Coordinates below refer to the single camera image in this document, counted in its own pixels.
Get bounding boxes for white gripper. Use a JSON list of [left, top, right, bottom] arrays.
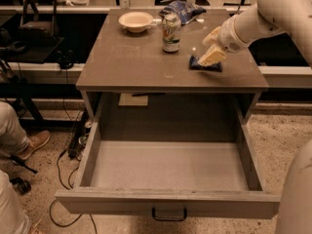
[[198, 14, 251, 66]]

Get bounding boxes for dark blue rxbar wrapper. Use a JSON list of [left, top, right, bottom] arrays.
[[189, 56, 222, 72]]

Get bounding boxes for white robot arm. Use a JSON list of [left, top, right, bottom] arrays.
[[198, 0, 312, 234]]

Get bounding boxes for grey counter cabinet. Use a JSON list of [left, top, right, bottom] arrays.
[[76, 9, 268, 114]]

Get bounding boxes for open grey top drawer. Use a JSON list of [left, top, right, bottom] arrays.
[[56, 94, 280, 218]]

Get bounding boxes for blue chip bag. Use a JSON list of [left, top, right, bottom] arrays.
[[159, 0, 206, 25]]

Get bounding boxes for green white soda can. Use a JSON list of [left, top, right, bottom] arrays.
[[162, 14, 181, 53]]

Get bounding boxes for white ceramic bowl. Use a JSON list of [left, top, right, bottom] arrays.
[[118, 12, 154, 33]]

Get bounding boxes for paper label inside cabinet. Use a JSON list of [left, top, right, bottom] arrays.
[[119, 94, 148, 106]]

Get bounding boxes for black headphones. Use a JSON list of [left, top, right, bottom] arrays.
[[57, 50, 76, 69]]

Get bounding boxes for black power strip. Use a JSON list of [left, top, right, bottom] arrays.
[[67, 110, 93, 159]]

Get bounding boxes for person leg with tan shoe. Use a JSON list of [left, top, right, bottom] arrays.
[[0, 101, 51, 160]]

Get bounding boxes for black chair base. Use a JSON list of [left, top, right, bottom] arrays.
[[0, 153, 39, 195]]

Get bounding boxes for person leg in white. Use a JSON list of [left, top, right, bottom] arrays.
[[0, 171, 45, 234]]

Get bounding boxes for black drawer handle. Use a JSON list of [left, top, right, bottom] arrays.
[[151, 208, 188, 222]]

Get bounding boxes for black floor cable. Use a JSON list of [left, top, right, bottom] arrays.
[[48, 148, 98, 234]]

